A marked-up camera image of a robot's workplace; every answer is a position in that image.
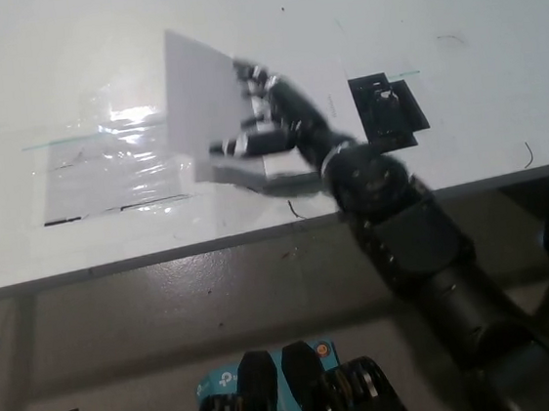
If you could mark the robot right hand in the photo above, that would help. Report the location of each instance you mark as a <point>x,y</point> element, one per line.
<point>299,114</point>

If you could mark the clear plastic film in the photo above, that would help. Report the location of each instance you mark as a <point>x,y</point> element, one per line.
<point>97,106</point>

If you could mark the white manual book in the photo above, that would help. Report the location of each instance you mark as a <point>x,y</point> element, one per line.
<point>198,91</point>

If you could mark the teal router box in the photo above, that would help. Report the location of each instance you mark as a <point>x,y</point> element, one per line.
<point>219,383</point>

